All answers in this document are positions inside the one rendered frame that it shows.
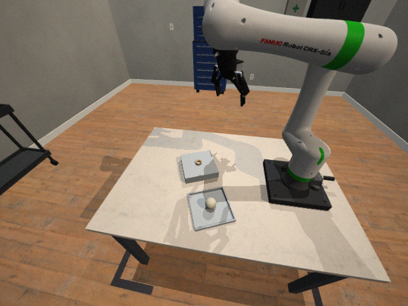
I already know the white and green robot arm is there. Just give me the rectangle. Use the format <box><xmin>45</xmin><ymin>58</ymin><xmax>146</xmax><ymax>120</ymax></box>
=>
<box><xmin>202</xmin><ymin>0</ymin><xmax>398</xmax><ymax>191</ymax></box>

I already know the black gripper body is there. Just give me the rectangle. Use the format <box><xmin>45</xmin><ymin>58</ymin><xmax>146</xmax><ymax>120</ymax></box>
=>
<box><xmin>217</xmin><ymin>55</ymin><xmax>237</xmax><ymax>80</ymax></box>

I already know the tan ball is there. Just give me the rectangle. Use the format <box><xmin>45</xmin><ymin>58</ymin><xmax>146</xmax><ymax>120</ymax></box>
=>
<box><xmin>205</xmin><ymin>198</ymin><xmax>216</xmax><ymax>209</ymax></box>

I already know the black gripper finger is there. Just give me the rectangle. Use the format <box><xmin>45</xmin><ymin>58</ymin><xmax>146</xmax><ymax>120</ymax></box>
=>
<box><xmin>211</xmin><ymin>64</ymin><xmax>225</xmax><ymax>96</ymax></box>
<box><xmin>226</xmin><ymin>71</ymin><xmax>250</xmax><ymax>106</ymax></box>

